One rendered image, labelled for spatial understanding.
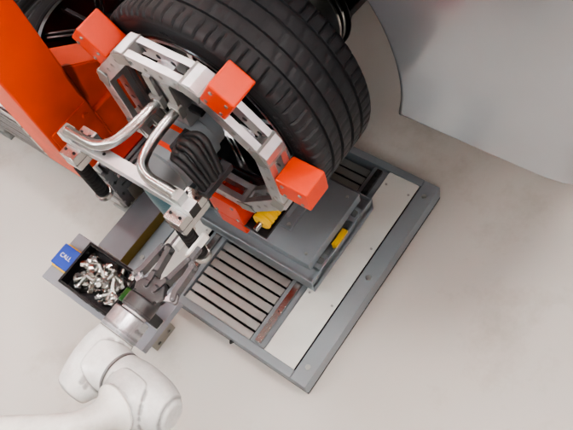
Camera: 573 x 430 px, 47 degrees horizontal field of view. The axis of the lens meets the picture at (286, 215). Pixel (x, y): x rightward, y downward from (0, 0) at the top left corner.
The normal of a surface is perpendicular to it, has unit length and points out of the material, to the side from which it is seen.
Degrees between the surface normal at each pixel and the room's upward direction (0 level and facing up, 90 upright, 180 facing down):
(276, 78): 46
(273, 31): 34
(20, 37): 90
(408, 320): 0
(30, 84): 90
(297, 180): 0
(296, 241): 0
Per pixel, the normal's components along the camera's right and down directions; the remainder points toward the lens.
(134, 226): -0.19, -0.47
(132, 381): 0.06, -0.84
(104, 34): 0.43, -0.02
